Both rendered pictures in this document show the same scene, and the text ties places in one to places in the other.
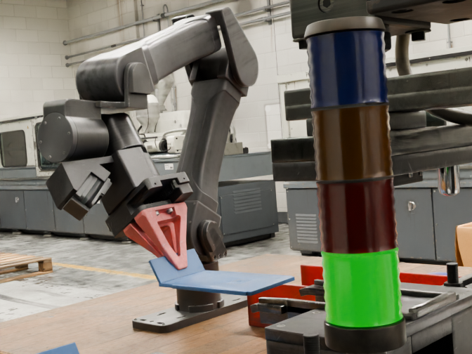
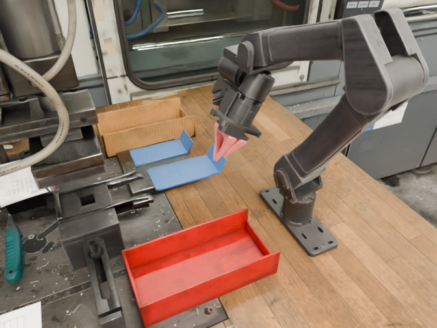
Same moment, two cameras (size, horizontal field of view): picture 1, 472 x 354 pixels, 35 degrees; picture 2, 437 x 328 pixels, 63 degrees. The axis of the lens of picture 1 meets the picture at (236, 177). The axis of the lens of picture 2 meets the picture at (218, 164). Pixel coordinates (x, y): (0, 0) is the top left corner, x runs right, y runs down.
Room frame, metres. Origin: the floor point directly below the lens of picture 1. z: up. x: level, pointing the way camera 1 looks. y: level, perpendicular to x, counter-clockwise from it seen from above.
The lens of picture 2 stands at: (1.09, -0.49, 1.46)
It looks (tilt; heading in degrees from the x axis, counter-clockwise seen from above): 38 degrees down; 112
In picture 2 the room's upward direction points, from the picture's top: straight up
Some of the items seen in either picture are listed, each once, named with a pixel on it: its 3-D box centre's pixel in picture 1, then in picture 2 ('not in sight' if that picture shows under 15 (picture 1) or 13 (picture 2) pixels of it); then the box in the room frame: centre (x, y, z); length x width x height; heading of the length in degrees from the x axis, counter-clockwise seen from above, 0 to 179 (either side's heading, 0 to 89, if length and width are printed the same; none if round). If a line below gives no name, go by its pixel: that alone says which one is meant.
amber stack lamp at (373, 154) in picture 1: (352, 142); not in sight; (0.36, -0.06, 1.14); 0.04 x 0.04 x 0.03
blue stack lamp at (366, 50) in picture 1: (347, 71); not in sight; (0.36, -0.06, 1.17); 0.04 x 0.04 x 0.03
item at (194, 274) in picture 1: (218, 270); (186, 165); (0.80, 0.03, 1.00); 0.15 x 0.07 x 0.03; 47
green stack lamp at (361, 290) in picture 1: (361, 284); not in sight; (0.36, -0.06, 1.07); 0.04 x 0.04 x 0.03
